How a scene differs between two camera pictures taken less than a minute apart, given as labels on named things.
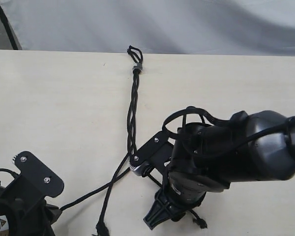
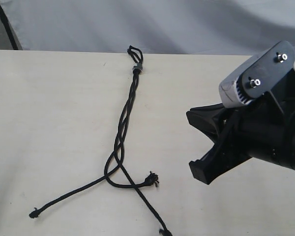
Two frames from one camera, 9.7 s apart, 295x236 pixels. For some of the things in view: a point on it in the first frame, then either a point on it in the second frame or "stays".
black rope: (200, 223) to (153, 179)
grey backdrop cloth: (178, 27) stays
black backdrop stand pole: (2, 15) stays
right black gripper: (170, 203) to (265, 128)
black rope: (131, 132) to (118, 152)
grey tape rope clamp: (137, 66) stays
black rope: (103, 228) to (119, 161)
